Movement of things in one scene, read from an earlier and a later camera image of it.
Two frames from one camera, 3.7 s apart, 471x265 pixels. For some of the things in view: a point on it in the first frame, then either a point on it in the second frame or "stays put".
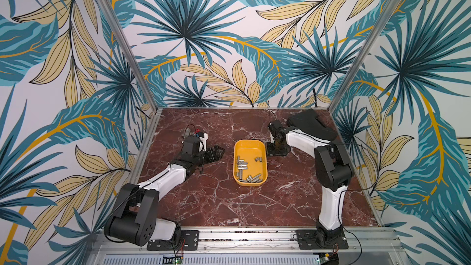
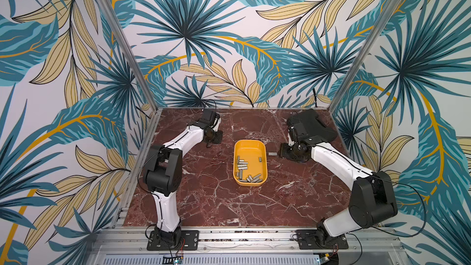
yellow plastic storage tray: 249,162 stays put
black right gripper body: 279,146 to 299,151
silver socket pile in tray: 241,165 stays put
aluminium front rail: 368,246 stays put
